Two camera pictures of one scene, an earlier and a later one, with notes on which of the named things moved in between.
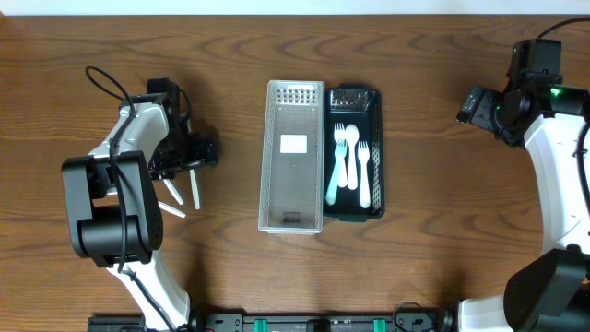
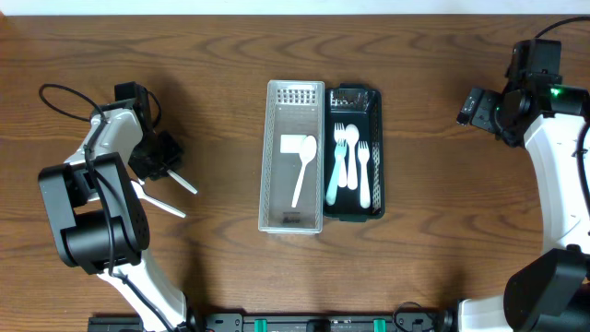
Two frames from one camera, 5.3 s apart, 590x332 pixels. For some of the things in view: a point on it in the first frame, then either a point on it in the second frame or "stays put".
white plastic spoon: [352, 135] stays put
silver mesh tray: [291, 180] stays put
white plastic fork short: [363, 156] stays put
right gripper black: [473, 107] stays put
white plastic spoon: [177, 195] → [182, 182]
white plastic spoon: [194, 188] → [307, 149]
